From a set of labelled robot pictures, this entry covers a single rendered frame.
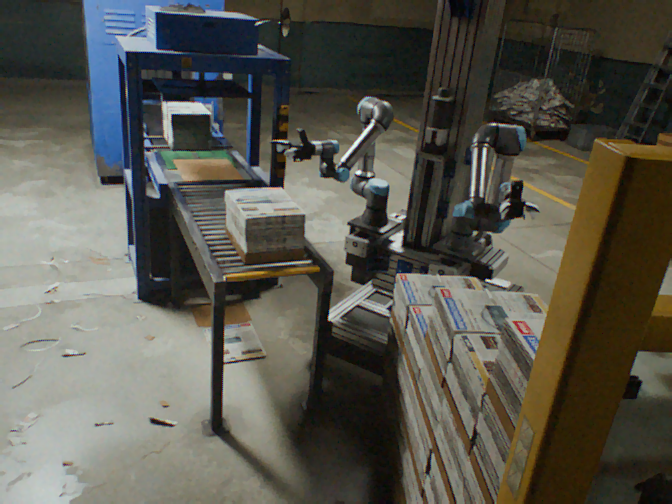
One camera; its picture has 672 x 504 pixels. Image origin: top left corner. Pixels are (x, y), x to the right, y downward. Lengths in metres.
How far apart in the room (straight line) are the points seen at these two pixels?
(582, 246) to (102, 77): 5.45
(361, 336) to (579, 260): 2.66
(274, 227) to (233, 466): 1.08
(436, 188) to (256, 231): 1.01
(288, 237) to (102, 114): 3.59
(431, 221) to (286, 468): 1.43
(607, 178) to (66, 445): 2.68
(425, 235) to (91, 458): 1.92
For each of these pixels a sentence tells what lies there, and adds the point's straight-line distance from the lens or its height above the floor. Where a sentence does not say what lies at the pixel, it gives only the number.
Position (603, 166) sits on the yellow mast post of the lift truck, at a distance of 0.78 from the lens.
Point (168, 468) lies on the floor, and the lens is 2.88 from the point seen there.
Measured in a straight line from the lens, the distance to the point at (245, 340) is 3.64.
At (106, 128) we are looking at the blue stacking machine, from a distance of 6.07.
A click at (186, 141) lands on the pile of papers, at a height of 0.86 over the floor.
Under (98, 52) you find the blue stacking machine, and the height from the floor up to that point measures 1.23.
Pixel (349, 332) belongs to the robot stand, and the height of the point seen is 0.20.
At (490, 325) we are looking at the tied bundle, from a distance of 1.96.
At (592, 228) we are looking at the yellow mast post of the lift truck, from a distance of 0.78.
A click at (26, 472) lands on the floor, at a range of 2.99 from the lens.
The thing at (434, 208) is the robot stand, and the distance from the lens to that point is 3.20.
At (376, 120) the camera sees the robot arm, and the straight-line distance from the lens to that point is 3.10.
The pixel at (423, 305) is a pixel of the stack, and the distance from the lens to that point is 2.50.
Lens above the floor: 1.99
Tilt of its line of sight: 24 degrees down
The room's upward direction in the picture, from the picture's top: 6 degrees clockwise
